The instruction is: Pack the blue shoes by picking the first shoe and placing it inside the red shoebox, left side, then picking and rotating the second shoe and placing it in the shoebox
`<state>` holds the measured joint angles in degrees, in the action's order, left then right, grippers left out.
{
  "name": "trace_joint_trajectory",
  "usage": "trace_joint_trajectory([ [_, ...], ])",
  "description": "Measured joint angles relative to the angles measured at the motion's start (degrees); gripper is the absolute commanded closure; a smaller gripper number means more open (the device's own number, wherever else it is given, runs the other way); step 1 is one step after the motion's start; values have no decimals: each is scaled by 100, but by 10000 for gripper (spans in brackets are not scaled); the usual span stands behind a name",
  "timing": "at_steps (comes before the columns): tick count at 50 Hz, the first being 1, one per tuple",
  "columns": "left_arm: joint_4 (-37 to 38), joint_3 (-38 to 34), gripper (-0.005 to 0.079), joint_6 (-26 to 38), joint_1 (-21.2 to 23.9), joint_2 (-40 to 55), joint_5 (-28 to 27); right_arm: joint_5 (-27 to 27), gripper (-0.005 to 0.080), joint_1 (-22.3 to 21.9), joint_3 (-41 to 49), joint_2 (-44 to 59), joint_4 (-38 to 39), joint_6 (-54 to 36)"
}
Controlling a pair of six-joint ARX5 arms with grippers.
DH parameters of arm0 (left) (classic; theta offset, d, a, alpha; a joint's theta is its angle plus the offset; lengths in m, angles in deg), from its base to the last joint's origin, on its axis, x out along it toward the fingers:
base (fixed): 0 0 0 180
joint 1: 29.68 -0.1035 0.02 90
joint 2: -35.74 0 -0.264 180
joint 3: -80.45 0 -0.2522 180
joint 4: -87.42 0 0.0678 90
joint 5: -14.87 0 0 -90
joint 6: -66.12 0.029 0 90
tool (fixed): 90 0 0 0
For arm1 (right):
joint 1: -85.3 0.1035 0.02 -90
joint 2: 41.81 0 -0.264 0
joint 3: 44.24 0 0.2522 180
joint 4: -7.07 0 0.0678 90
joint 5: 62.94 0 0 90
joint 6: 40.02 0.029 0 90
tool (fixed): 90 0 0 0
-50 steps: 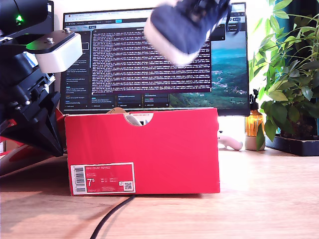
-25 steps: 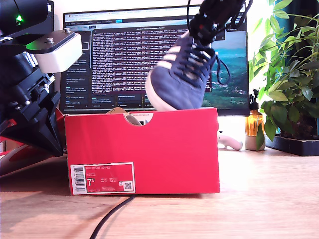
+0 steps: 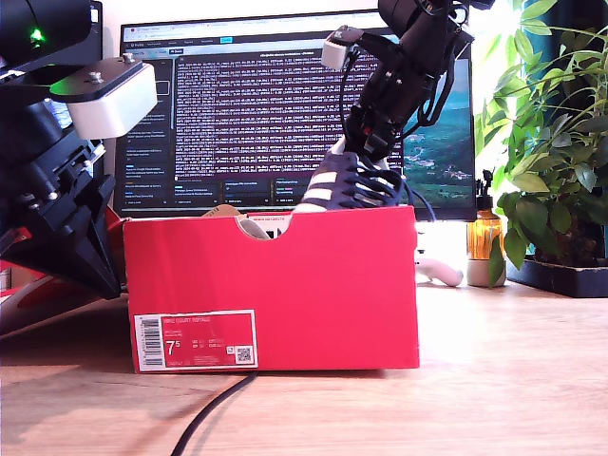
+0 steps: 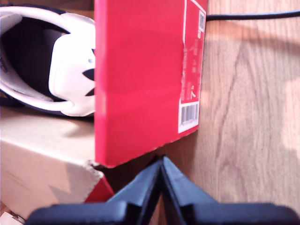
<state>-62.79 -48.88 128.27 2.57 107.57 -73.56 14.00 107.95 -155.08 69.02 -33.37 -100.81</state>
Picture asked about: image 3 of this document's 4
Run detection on black camera cable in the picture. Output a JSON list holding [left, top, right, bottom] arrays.
[[340, 49, 362, 139]]

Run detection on wide black computer monitor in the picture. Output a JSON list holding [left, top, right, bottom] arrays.
[[112, 5, 478, 223]]

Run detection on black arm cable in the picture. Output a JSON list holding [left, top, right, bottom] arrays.
[[401, 13, 469, 143]]

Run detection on black table cable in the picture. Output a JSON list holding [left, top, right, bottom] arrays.
[[169, 371, 260, 456]]

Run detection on small black computer monitor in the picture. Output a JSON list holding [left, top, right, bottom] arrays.
[[45, 0, 106, 181]]

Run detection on amber glass pump bottle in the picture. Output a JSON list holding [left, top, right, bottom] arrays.
[[467, 170, 504, 263]]

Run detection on black square planter tray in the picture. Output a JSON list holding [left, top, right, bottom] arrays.
[[505, 258, 608, 299]]

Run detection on green leafy potted plant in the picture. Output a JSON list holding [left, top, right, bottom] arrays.
[[474, 0, 608, 289]]

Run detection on red Nike shoebox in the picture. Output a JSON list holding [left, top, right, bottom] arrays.
[[0, 205, 422, 375]]

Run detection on white camera box black bracket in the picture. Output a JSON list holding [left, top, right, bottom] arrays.
[[45, 53, 159, 143], [320, 27, 405, 72]]

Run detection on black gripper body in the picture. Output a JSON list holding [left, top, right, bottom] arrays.
[[351, 46, 457, 136], [0, 100, 107, 239]]

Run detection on white round bottle holder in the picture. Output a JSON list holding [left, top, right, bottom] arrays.
[[465, 258, 507, 289]]

